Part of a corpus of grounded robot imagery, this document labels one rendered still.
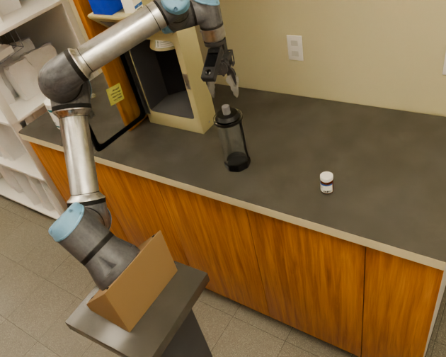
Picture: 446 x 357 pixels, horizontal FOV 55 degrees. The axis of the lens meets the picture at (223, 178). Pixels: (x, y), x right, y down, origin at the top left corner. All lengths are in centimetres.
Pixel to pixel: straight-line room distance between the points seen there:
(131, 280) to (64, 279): 171
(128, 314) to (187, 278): 21
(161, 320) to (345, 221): 64
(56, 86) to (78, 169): 26
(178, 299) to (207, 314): 109
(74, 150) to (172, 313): 56
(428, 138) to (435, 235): 47
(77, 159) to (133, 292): 43
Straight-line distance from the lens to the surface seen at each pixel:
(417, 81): 186
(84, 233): 121
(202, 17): 138
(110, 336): 133
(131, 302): 126
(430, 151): 171
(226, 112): 153
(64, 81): 124
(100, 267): 121
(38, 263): 311
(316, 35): 190
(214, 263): 208
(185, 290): 133
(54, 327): 272
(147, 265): 125
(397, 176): 159
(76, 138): 135
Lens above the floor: 199
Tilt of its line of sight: 40 degrees down
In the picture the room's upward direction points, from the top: 14 degrees counter-clockwise
